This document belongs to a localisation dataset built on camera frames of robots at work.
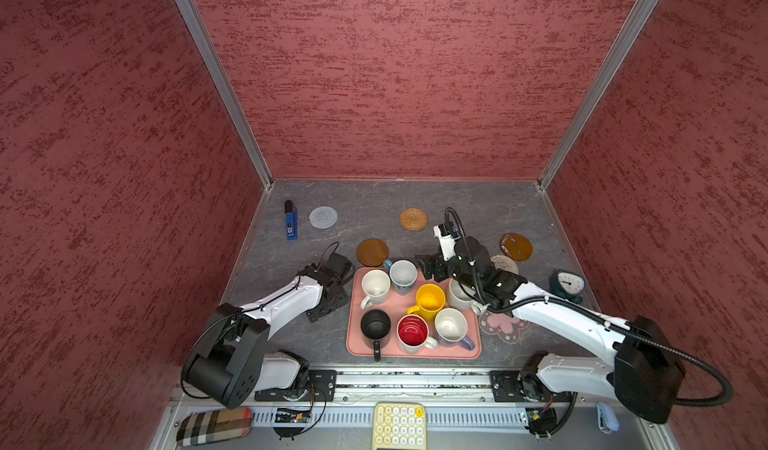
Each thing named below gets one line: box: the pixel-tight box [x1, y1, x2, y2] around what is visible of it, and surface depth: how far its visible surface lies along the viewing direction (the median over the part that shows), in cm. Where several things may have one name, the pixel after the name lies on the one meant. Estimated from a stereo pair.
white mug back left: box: [360, 269, 391, 310], surface depth 85 cm
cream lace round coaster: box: [490, 254, 519, 275], surface depth 99 cm
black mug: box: [360, 309, 391, 362], surface depth 78 cm
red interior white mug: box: [396, 314, 439, 355], surface depth 79 cm
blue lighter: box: [284, 199, 298, 241], surface depth 106 cm
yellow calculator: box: [372, 402, 427, 450], surface depth 68 cm
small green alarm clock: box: [549, 268, 586, 304], surface depth 90 cm
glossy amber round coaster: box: [499, 232, 533, 261], surface depth 105 cm
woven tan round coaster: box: [399, 208, 428, 231], surface depth 112 cm
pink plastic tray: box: [346, 266, 482, 359], surface depth 81 cm
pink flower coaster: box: [478, 310, 530, 345], surface depth 85 cm
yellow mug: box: [406, 283, 446, 322], surface depth 83 cm
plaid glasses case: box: [176, 407, 253, 447], surface depth 68 cm
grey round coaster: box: [308, 205, 338, 229], surface depth 112 cm
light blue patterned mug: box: [383, 258, 418, 296], surface depth 87 cm
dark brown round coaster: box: [356, 238, 389, 267], surface depth 102 cm
